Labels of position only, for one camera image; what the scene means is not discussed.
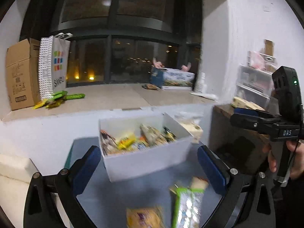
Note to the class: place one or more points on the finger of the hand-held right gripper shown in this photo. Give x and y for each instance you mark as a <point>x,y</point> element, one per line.
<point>247,111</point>
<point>247,123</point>

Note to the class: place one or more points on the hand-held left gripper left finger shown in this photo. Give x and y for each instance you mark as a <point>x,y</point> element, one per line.
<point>86,168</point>

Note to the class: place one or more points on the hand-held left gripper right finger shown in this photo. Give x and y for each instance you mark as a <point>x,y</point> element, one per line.
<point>210,168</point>

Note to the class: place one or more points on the orange snack packet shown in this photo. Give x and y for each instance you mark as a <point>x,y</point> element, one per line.
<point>199,182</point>

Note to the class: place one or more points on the cartoon print snack packet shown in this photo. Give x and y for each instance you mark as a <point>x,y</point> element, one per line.
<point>108,142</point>

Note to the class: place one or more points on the narrow green barcode snack packet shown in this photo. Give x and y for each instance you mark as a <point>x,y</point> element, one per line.
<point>187,206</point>

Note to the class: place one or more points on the small green patterned packet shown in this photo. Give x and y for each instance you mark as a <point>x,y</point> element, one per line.
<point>169,134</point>

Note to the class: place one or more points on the white cardboard box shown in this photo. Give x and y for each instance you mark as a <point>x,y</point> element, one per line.
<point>142,163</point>

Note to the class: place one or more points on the beige biscuit packet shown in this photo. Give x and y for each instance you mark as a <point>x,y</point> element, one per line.
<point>153,135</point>

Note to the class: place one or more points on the orange cookie packet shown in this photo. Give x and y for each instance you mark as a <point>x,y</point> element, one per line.
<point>143,217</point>

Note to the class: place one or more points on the person's right hand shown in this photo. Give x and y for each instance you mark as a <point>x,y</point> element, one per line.
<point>298,159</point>

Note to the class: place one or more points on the pale yellow pack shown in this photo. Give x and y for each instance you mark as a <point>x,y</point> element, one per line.
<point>242,103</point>

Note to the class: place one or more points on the dark side table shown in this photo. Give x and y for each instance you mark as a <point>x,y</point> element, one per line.
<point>223,133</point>

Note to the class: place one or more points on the clear plastic drawer unit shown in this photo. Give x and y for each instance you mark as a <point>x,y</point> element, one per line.
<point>253,83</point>

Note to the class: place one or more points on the beige tissue pack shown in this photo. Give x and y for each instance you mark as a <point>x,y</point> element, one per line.
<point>192,129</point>

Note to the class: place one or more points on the white tube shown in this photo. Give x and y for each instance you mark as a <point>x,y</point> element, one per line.
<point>204,95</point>

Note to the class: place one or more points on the small clear organizer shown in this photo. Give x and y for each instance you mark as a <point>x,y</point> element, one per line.
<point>268,60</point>

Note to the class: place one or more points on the pink floral pouch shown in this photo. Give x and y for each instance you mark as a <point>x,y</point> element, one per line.
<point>255,59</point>

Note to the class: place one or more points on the clear zip bag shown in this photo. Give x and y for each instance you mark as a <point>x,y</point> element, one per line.
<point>188,117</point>

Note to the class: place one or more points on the white plastic bottle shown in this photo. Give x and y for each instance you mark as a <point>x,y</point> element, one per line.
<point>199,83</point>

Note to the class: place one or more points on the small open cardboard box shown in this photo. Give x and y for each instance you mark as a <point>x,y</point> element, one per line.
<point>268,46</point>

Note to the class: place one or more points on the white cushioned chair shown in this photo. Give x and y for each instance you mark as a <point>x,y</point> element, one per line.
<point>14,190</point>

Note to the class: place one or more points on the pile of green sachets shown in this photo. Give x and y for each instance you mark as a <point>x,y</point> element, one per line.
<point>59,97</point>

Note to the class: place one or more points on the scenic print tissue box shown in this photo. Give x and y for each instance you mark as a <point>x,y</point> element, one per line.
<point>175,78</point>

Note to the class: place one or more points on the brown wrapper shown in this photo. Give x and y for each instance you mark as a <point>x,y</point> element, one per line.
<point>150,87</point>

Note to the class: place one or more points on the white dotted shopping bag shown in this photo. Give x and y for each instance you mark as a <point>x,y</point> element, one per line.
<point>55,68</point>

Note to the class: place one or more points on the brown cardboard box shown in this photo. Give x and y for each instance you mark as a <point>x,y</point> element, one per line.
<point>21,76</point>

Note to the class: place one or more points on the white wall switch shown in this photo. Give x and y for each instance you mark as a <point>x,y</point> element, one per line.
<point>266,10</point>

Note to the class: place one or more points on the dark window frame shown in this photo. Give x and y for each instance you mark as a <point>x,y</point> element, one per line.
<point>111,23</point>

